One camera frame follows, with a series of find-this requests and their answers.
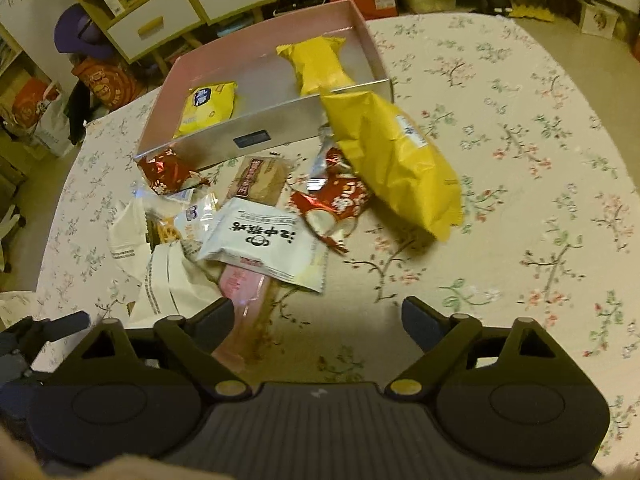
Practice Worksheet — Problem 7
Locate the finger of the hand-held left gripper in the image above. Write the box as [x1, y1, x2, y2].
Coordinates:
[30, 310, 92, 346]

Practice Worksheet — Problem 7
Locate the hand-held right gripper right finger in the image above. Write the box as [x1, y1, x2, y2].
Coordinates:
[384, 296, 563, 401]

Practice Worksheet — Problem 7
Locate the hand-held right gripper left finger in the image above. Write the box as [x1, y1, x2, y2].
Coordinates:
[75, 297, 253, 405]

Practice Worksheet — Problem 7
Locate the clear long bread packet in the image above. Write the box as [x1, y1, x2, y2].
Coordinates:
[216, 260, 282, 372]

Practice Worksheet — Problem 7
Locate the white striped pouch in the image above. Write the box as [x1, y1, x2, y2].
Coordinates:
[106, 197, 152, 283]
[126, 242, 224, 329]

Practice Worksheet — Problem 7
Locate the white black-print snack packet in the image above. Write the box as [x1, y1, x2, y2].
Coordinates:
[196, 197, 329, 295]

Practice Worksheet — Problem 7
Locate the orange white cracker packet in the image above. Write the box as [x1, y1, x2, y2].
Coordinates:
[146, 195, 221, 257]

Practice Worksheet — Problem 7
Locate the red snack packet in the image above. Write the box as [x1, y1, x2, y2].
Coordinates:
[289, 147, 373, 257]
[136, 147, 211, 197]

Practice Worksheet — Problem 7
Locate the brown cake packet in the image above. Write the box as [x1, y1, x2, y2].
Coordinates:
[225, 155, 292, 207]

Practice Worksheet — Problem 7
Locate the large yellow chip bag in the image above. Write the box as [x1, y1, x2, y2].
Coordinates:
[319, 87, 462, 243]

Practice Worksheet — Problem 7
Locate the white cardboard snack box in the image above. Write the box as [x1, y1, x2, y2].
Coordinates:
[134, 0, 396, 173]

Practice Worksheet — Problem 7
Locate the white orange paper bag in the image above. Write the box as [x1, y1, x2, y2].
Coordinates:
[2, 77, 76, 158]

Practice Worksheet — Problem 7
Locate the small yellow blue-label packet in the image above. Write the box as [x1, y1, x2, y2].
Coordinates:
[172, 81, 238, 140]

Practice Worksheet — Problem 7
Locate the orange printed bag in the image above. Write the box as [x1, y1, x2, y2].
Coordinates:
[70, 57, 150, 111]

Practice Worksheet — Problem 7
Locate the long yellow snack bag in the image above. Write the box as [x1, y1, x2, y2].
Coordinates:
[276, 35, 358, 97]

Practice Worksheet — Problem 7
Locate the clear storage bin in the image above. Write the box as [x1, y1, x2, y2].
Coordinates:
[400, 0, 461, 15]

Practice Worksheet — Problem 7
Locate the red box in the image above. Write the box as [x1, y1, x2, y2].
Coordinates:
[350, 0, 401, 18]

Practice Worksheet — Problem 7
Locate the yellow toy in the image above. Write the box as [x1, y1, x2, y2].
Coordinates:
[512, 2, 556, 23]

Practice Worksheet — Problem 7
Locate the white flower-print box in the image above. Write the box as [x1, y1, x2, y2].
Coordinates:
[580, 2, 621, 40]

